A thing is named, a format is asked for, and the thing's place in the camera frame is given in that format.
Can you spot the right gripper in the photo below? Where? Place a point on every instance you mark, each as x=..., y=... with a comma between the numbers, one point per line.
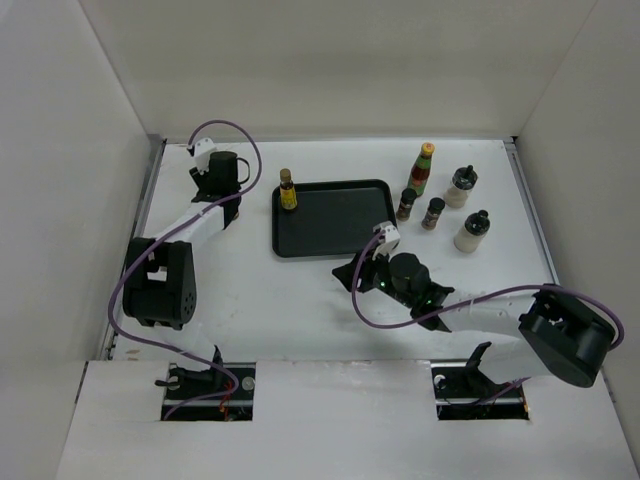
x=365, y=268

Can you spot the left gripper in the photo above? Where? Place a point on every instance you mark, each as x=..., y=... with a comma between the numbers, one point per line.
x=201, y=179

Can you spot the black-cap spice jar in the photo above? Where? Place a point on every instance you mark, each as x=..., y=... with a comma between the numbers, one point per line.
x=434, y=210
x=407, y=200

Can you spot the green-label chili sauce bottle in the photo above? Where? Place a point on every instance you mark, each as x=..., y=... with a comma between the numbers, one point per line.
x=421, y=169

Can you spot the white shaker black lid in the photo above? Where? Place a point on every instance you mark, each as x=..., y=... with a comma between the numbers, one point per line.
x=472, y=232
x=462, y=184

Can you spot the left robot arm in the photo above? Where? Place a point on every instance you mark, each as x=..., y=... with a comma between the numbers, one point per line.
x=162, y=290

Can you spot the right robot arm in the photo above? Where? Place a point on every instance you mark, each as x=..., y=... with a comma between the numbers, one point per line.
x=550, y=331

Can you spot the black plastic tray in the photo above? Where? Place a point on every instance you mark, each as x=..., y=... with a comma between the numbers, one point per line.
x=332, y=218

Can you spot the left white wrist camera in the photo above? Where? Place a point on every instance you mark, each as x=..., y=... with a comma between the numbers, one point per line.
x=201, y=151

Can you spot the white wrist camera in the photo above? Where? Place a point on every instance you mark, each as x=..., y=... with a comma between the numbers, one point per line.
x=201, y=151
x=388, y=238

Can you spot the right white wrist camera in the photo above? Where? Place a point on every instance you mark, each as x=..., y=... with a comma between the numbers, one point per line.
x=388, y=238

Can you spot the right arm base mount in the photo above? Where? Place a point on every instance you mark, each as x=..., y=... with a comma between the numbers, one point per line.
x=463, y=393

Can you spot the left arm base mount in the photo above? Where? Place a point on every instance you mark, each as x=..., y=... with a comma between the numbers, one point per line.
x=191, y=395

